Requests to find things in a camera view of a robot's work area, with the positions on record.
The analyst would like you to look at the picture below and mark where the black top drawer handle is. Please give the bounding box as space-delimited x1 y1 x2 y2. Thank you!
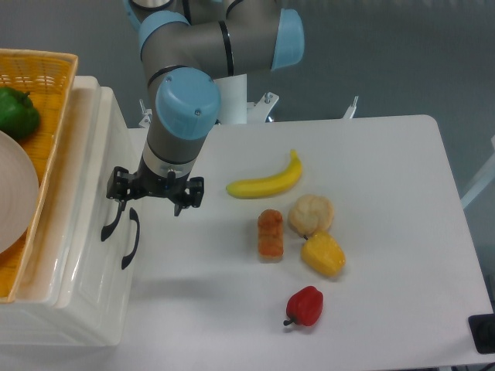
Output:
101 171 125 243

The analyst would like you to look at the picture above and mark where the round cream bread roll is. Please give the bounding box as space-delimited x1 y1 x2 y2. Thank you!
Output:
288 194 334 236

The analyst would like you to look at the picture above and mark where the yellow bell pepper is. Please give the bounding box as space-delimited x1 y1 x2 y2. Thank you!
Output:
300 231 346 277

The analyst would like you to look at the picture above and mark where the red bell pepper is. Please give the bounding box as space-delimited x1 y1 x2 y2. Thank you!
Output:
283 286 323 327

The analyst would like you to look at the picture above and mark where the beige round plate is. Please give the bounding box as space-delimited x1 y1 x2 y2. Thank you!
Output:
1 132 39 253

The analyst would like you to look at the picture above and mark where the orange croissant bread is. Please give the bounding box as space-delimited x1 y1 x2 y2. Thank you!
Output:
258 209 284 260

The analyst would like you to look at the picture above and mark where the black lower drawer handle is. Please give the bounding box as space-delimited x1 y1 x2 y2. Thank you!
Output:
121 208 141 271

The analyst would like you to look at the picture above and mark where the white drawer cabinet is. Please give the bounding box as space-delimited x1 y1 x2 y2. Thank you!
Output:
1 77 139 346

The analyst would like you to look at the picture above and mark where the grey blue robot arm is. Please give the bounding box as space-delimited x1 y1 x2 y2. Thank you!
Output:
107 1 305 214

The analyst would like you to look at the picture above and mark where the black device at edge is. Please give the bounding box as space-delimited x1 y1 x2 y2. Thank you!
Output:
468 314 495 354

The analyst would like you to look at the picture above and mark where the yellow woven basket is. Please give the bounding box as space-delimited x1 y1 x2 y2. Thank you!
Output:
1 49 78 304

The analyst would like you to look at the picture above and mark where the green bell pepper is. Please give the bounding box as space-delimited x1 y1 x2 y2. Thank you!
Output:
1 87 40 141

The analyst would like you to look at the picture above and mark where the yellow banana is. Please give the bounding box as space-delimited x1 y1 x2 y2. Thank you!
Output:
225 149 303 199

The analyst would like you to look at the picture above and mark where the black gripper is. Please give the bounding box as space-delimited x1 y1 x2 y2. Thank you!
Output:
106 158 204 228

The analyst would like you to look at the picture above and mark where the black drawer handle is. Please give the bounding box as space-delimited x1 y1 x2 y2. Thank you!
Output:
101 171 125 243
121 208 141 271

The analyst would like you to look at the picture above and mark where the white metal frame right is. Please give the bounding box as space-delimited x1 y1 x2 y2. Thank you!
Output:
460 137 494 209

